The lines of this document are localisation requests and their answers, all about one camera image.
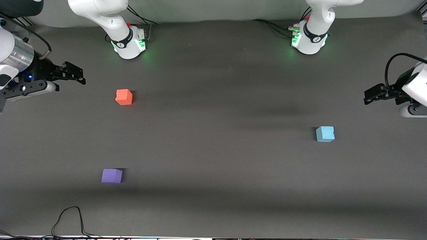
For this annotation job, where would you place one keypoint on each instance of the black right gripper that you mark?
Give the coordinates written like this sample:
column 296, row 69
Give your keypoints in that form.
column 42, row 70

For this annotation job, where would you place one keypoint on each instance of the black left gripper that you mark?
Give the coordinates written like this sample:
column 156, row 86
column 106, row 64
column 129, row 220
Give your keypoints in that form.
column 396, row 88

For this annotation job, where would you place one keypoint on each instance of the light blue foam block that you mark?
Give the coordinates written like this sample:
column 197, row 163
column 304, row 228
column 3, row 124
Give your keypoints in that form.
column 325, row 134

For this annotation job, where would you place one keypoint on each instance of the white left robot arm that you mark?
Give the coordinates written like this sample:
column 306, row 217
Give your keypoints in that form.
column 315, row 30

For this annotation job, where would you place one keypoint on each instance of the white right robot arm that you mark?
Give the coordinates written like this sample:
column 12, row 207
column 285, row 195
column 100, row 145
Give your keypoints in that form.
column 110, row 20

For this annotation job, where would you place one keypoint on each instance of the orange foam block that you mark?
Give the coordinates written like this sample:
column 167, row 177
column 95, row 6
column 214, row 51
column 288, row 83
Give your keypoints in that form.
column 124, row 97

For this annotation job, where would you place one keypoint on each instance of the purple foam block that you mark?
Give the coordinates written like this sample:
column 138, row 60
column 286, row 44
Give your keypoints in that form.
column 111, row 176

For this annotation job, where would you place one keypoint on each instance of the dark grey table mat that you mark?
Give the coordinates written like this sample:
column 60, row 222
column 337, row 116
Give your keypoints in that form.
column 213, row 166

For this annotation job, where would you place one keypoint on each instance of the aluminium frame rail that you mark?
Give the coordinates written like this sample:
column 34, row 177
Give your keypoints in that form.
column 25, row 21

